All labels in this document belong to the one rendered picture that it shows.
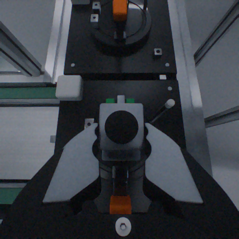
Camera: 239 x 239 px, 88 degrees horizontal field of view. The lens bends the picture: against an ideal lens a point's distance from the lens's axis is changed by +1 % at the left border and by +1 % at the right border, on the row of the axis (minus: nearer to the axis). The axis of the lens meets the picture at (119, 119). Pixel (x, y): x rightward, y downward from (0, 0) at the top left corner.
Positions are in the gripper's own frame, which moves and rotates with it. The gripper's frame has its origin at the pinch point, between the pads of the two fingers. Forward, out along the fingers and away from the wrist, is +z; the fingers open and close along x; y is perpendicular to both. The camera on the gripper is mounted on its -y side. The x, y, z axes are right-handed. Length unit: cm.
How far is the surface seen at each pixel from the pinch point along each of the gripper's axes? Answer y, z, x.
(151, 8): -16.5, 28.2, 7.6
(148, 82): -1.4, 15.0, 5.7
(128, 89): -0.2, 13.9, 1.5
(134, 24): -12.1, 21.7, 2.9
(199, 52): -6.8, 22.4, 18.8
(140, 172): 10.0, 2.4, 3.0
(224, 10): -21, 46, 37
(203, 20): -17, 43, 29
